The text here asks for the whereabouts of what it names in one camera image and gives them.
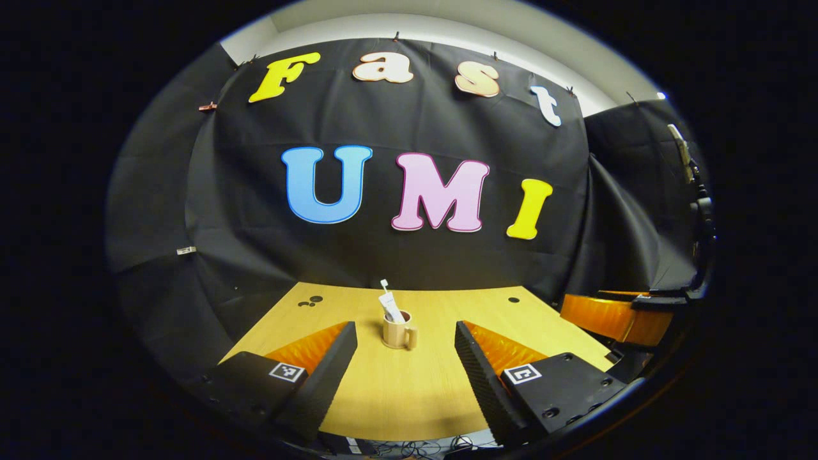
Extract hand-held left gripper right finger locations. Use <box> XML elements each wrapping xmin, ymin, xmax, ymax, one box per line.
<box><xmin>455</xmin><ymin>321</ymin><xmax>630</xmax><ymax>448</ymax></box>

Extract beige cup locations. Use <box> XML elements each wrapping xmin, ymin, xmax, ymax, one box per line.
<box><xmin>382</xmin><ymin>310</ymin><xmax>419</xmax><ymax>350</ymax></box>

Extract white toothpaste tube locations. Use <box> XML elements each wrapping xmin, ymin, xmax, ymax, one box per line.
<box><xmin>378</xmin><ymin>292</ymin><xmax>406</xmax><ymax>324</ymax></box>

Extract black floor cables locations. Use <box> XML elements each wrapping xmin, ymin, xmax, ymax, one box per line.
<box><xmin>371</xmin><ymin>434</ymin><xmax>499</xmax><ymax>459</ymax></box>

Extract black backdrop cloth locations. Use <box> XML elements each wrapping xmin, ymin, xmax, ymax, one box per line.
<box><xmin>105</xmin><ymin>38</ymin><xmax>710</xmax><ymax>384</ymax></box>

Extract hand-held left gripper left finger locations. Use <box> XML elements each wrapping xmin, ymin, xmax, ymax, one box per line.
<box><xmin>204</xmin><ymin>321</ymin><xmax>359</xmax><ymax>445</ymax></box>

